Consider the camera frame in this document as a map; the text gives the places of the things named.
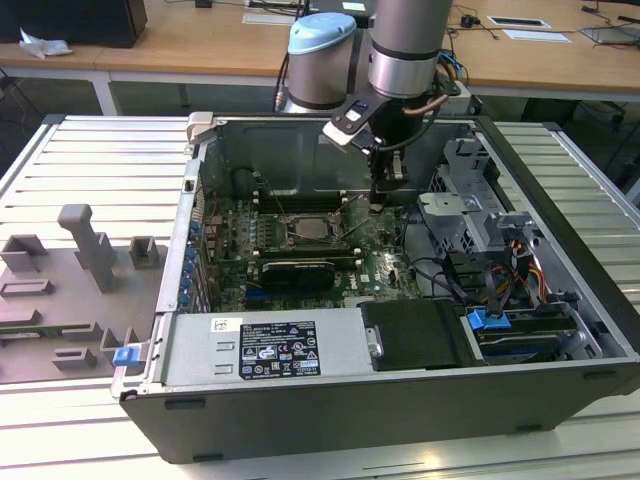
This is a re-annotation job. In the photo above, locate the long wooden desk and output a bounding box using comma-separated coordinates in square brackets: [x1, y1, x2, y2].
[0, 0, 640, 117]

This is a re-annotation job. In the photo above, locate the orange yellow red wire bundle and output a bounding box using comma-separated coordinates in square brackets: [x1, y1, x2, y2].
[498, 238, 547, 302]

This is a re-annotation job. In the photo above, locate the green motherboard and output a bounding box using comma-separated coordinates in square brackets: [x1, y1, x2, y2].
[199, 192, 427, 311]

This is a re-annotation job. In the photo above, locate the blue cable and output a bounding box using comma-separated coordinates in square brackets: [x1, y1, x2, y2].
[439, 47, 472, 84]

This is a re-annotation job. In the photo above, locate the thin metal locking lever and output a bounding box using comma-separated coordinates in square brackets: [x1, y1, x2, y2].
[263, 180, 291, 224]
[342, 195, 375, 239]

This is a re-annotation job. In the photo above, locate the open black PC case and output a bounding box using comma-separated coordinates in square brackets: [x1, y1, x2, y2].
[110, 110, 640, 464]

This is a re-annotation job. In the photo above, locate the black cable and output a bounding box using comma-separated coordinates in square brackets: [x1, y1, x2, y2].
[402, 208, 470, 307]

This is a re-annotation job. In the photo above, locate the RAM slot bank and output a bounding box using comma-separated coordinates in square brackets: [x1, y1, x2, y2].
[253, 188, 352, 212]
[253, 244, 365, 272]

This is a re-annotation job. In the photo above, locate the silver power supply with label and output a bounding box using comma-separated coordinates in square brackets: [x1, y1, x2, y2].
[160, 308, 375, 390]

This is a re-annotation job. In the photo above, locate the black box on desk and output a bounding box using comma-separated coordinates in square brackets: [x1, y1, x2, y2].
[0, 0, 149, 50]

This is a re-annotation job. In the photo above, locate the hard disk in blue carrier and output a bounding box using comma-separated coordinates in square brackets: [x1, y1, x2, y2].
[463, 308, 577, 363]

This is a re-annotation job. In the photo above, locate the silver perforated drive cage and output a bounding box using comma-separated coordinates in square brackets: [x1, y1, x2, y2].
[416, 137, 544, 262]

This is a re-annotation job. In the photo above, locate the grey parts rack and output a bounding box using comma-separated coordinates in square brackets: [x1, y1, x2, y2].
[0, 202, 170, 387]

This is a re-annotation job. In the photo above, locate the black graphics card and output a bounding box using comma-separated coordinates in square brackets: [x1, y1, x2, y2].
[258, 258, 337, 295]

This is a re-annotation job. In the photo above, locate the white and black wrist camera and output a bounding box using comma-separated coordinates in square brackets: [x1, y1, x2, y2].
[321, 98, 387, 150]

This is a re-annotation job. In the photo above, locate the green CPU with silver lid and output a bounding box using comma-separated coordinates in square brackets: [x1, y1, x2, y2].
[294, 219, 327, 239]

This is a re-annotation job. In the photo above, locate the CPU socket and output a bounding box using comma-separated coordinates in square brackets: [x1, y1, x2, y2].
[281, 211, 352, 250]

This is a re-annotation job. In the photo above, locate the green RAM stick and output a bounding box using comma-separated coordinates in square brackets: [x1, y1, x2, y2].
[0, 324, 96, 341]

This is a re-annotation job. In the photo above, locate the crumpled white paper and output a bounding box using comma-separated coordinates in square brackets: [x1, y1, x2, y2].
[18, 27, 74, 60]

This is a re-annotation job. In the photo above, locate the white paper sheet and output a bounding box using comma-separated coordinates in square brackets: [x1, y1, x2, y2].
[501, 28, 577, 45]

